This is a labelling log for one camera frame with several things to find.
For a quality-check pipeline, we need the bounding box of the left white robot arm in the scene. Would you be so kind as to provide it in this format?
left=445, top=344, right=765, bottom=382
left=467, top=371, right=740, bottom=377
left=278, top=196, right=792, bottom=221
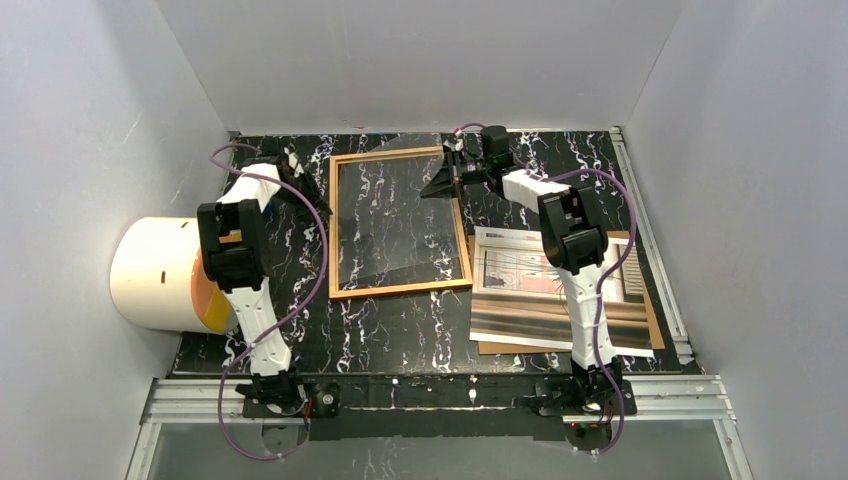
left=197, top=146, right=328, bottom=409

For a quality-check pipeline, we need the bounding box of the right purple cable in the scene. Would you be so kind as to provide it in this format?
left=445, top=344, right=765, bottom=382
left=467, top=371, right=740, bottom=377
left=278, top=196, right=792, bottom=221
left=457, top=122, right=641, bottom=458

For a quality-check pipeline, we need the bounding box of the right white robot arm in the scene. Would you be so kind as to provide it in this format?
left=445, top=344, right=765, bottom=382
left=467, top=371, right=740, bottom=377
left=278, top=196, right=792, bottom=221
left=420, top=125, right=624, bottom=408

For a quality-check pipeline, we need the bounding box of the brown wooden photo frame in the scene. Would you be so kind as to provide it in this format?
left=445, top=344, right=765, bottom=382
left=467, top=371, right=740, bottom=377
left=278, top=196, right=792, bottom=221
left=328, top=145, right=474, bottom=302

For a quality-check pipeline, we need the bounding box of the aluminium rail base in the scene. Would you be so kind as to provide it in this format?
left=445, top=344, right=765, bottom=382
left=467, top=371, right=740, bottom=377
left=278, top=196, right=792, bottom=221
left=127, top=375, right=752, bottom=479

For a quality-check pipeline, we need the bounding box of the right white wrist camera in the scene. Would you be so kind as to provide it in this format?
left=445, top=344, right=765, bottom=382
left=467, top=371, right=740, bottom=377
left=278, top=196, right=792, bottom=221
left=442, top=132, right=464, bottom=152

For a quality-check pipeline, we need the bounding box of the white cylinder with coloured lid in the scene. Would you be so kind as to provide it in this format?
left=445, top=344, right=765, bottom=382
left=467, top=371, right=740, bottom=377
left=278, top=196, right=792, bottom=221
left=110, top=217, right=238, bottom=335

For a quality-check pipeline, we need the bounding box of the clear acrylic sheet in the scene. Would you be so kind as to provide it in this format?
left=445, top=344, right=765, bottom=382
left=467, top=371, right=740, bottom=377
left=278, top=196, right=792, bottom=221
left=337, top=132, right=465, bottom=293

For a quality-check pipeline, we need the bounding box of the printed photo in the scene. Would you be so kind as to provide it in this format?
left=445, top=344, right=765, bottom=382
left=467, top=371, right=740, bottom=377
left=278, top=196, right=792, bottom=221
left=468, top=227, right=657, bottom=360

